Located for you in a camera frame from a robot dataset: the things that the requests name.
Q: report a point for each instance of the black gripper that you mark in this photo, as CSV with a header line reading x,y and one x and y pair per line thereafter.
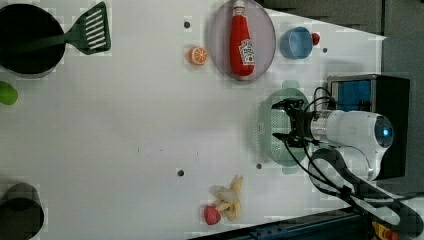
x,y
300,121

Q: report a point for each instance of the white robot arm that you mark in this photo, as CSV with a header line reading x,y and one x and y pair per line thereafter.
x,y
366,133

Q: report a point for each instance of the blue bowl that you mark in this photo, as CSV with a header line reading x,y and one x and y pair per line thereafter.
x,y
296,43

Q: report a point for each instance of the red ketchup bottle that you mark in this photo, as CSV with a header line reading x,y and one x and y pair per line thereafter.
x,y
242,56

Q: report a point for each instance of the red tomato toy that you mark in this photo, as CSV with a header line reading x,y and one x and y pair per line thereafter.
x,y
315,39

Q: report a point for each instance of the grey round plate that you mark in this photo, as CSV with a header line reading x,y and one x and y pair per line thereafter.
x,y
262,34

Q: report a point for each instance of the peeled banana toy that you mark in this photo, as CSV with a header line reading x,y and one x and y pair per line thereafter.
x,y
228,199

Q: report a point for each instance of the black toaster oven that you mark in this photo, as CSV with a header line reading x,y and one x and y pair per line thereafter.
x,y
385,95

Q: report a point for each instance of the orange slice toy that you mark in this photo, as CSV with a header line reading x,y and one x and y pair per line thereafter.
x,y
198,56

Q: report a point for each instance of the red strawberry toy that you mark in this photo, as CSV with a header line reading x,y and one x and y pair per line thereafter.
x,y
211,215

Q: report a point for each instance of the green spatula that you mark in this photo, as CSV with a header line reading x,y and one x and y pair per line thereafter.
x,y
90,34

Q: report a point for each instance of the green toy vegetable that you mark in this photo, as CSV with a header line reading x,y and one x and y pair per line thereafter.
x,y
8,94

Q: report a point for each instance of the black round container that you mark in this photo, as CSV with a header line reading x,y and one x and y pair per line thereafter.
x,y
21,216

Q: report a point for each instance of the black pot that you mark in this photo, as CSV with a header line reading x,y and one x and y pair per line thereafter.
x,y
23,25

